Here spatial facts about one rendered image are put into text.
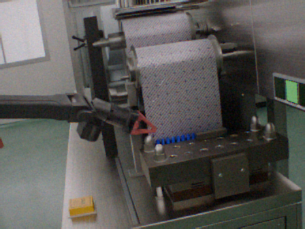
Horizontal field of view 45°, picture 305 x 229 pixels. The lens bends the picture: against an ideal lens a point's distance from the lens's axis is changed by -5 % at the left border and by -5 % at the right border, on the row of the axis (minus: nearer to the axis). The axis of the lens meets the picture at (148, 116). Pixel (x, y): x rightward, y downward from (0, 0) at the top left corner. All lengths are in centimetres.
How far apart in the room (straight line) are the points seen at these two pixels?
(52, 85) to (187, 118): 566
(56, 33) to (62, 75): 74
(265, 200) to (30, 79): 599
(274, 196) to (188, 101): 38
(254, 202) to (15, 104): 67
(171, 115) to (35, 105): 41
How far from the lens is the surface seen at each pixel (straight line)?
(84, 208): 108
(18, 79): 681
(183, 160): 100
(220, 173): 102
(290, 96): 96
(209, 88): 118
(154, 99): 114
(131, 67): 115
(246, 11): 114
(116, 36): 140
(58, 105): 103
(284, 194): 108
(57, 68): 671
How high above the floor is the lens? 139
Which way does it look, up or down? 14 degrees down
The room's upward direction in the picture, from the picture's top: 8 degrees counter-clockwise
